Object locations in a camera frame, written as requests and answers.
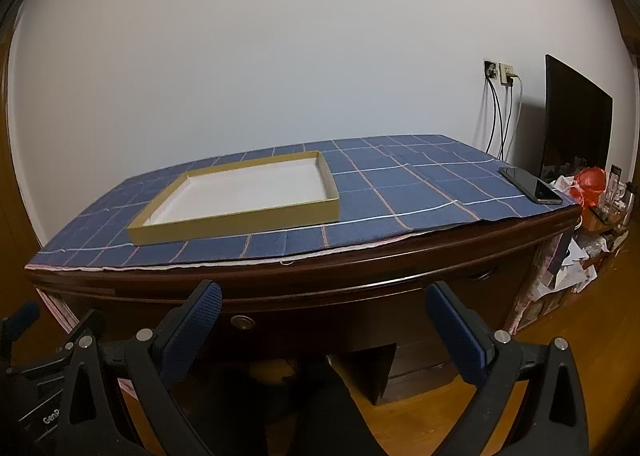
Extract blue plaid cloth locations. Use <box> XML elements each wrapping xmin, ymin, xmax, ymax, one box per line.
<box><xmin>26</xmin><ymin>135</ymin><xmax>574</xmax><ymax>271</ymax></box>

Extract black power cable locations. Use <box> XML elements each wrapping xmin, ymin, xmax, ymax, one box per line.
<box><xmin>485</xmin><ymin>66</ymin><xmax>505</xmax><ymax>157</ymax></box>

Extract dark wooden dresser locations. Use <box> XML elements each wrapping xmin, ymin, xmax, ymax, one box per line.
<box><xmin>26</xmin><ymin>205</ymin><xmax>579</xmax><ymax>405</ymax></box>

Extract red plastic bag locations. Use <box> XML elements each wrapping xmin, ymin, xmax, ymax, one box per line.
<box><xmin>570</xmin><ymin>167</ymin><xmax>606</xmax><ymax>208</ymax></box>

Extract shallow cardboard tray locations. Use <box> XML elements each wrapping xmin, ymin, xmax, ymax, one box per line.
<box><xmin>127</xmin><ymin>151</ymin><xmax>340</xmax><ymax>246</ymax></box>

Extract white wall outlet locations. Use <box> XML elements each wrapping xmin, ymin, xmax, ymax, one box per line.
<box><xmin>498</xmin><ymin>63</ymin><xmax>516</xmax><ymax>86</ymax></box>

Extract black smartphone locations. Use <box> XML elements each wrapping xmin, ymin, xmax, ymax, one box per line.
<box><xmin>498</xmin><ymin>167</ymin><xmax>563</xmax><ymax>205</ymax></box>

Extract dark wall outlet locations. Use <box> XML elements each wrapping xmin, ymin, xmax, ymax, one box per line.
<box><xmin>484</xmin><ymin>60</ymin><xmax>499</xmax><ymax>79</ymax></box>

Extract black flat monitor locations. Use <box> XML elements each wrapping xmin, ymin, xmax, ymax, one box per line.
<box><xmin>540</xmin><ymin>54</ymin><xmax>613</xmax><ymax>182</ymax></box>

